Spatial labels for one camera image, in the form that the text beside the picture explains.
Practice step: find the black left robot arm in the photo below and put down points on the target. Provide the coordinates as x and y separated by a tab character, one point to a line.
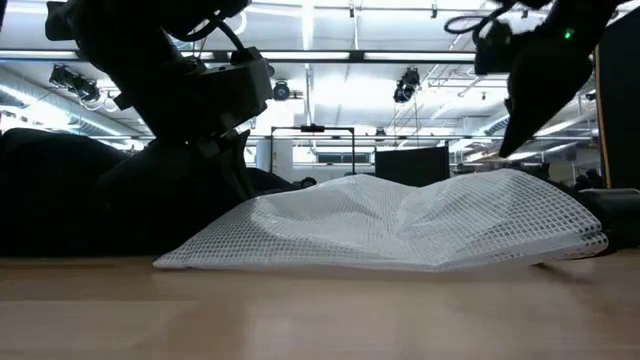
125	40

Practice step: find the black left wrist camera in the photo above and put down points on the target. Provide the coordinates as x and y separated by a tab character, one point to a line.
235	90

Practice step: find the round black hanging lamp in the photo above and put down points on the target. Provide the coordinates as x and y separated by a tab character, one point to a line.
281	91

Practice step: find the black background robot arm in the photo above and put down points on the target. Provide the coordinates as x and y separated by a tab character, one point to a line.
590	179

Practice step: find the black backpack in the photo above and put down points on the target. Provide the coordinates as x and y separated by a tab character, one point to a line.
50	200

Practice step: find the black background screen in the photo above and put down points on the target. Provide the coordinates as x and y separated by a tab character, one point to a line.
412	167

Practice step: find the white round column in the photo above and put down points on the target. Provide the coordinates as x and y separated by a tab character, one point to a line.
282	160

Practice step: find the white mesh bag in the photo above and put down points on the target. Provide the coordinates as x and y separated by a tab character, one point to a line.
400	225

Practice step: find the black partition panel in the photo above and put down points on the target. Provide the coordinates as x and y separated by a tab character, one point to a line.
625	100

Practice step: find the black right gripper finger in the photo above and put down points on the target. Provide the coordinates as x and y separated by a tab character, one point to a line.
540	95

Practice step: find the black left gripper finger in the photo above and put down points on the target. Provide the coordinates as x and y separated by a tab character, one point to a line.
190	175

